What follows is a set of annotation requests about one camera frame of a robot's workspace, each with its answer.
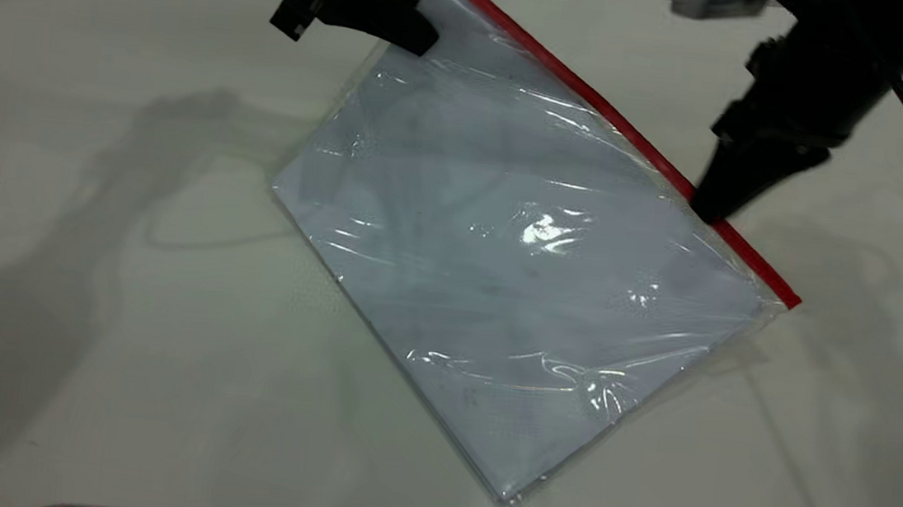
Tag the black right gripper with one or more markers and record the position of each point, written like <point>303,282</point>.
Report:
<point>806,97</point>

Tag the clear plastic zip bag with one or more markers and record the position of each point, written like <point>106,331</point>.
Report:
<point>518,252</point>

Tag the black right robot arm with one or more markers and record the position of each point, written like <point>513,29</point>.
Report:
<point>863,20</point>

